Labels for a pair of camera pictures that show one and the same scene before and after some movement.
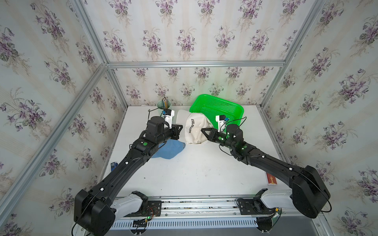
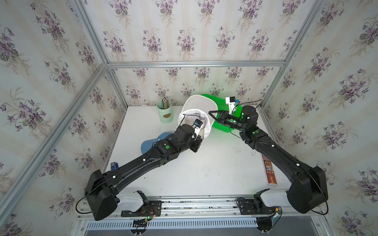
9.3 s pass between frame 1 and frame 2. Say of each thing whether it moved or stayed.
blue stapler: stayed
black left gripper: moved
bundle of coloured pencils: stayed
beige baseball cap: moved
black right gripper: moved
